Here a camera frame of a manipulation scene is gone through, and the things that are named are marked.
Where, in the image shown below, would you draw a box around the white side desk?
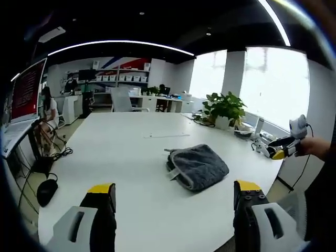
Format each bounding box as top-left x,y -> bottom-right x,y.
0,120 -> 40,159

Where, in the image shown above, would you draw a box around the green potted plant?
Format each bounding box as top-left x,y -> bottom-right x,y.
201,91 -> 248,130

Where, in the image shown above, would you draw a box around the person's right hand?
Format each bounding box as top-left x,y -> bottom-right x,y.
299,138 -> 331,159

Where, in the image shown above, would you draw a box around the white office desk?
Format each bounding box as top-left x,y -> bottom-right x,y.
128,93 -> 195,113

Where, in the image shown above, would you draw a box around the white cabinet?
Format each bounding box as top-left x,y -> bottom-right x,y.
62,93 -> 84,124

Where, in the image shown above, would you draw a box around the black floor cables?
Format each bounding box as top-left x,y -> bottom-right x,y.
18,123 -> 74,211

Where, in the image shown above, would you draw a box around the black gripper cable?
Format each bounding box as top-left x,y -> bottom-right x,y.
289,122 -> 315,194

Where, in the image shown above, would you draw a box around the shelf with white bins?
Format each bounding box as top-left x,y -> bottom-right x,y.
93,67 -> 151,89

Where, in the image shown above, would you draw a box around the white office chair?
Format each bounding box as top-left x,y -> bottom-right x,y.
110,87 -> 151,113

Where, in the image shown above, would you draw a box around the black floor box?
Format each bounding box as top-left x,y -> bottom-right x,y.
30,156 -> 54,174

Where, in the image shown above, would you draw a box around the large red display screen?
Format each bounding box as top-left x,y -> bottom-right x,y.
9,57 -> 48,124

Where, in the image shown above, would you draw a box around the black computer monitor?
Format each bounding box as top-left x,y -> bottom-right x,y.
78,69 -> 97,82

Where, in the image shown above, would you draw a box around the linear ceiling light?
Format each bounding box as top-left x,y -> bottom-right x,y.
258,0 -> 291,47
47,40 -> 196,57

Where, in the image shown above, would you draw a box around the grey towel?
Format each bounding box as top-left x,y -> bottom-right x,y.
164,143 -> 230,193

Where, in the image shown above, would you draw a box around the grey mesh chair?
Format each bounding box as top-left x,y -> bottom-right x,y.
275,188 -> 308,244

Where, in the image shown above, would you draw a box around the white game controller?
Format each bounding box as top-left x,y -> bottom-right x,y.
251,137 -> 269,154

